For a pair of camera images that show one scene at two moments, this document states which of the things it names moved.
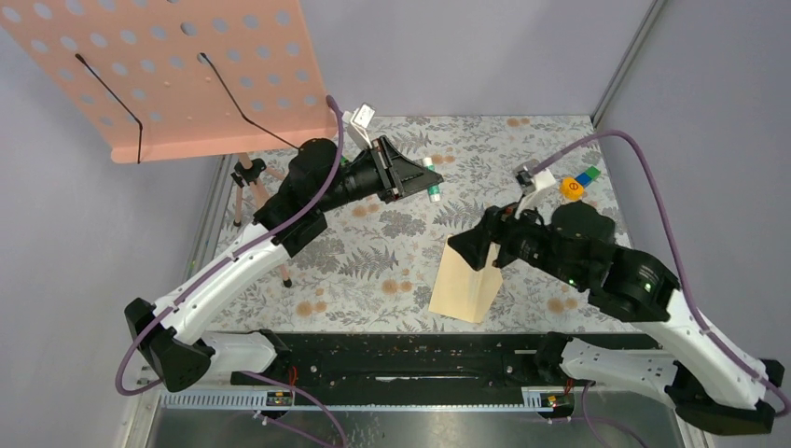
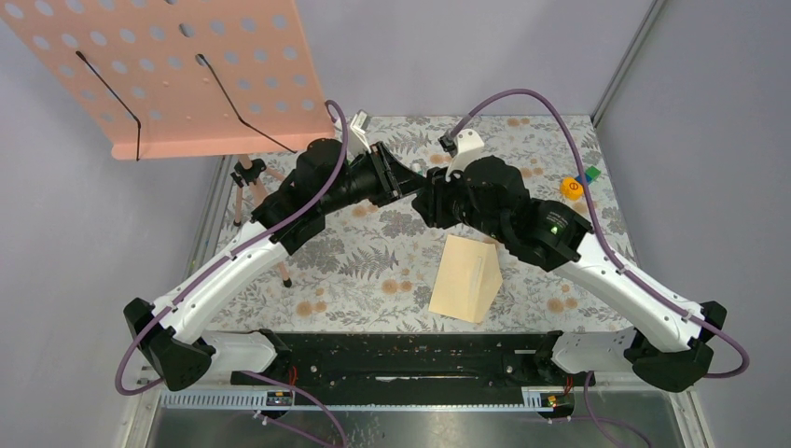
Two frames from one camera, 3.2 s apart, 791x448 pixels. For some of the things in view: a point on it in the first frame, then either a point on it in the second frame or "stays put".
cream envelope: (460, 291) stays put
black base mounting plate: (420, 359) stays put
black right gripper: (472, 244) to (430, 203)
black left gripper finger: (397, 175) stays put
